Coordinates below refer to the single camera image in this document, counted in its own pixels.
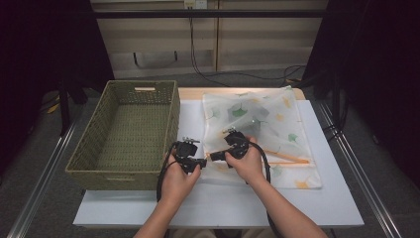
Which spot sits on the aluminium floor rail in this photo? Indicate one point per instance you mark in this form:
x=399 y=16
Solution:
x=363 y=178
x=39 y=188

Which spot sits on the person's right hand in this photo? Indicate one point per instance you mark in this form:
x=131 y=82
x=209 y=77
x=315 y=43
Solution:
x=251 y=165

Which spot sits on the white table cover sheet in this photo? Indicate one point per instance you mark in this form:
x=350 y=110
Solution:
x=224 y=208

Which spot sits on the green woven basket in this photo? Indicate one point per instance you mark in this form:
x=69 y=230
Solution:
x=99 y=178

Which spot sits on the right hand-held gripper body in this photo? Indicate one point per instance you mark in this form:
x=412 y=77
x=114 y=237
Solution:
x=238 y=145

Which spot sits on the black horizontal metal bar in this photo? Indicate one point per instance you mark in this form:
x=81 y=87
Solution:
x=198 y=14

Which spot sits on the person's left hand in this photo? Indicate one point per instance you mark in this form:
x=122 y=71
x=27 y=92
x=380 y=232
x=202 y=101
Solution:
x=176 y=188

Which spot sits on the beige cabinet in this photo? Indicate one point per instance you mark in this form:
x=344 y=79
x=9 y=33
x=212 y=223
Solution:
x=264 y=36

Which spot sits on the black furniture leg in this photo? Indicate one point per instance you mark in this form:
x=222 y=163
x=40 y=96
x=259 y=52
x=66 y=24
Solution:
x=176 y=55

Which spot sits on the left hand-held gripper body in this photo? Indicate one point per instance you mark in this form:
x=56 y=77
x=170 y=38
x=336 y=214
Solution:
x=186 y=152

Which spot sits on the person's left leg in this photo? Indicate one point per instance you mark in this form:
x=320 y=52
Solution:
x=194 y=234

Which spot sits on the white wall socket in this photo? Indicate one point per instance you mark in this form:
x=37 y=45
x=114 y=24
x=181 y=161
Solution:
x=195 y=4

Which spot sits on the black cloth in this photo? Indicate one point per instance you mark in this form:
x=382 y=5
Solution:
x=249 y=122

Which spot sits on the dark curtain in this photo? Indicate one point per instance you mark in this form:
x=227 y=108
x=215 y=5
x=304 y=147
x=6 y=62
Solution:
x=39 y=49
x=379 y=66

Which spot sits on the white leaf-print mesh laundry bag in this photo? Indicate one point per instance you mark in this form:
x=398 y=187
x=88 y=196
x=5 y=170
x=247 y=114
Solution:
x=290 y=109

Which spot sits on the black metal stand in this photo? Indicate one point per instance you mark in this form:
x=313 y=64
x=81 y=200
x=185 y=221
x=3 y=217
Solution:
x=336 y=99
x=64 y=109

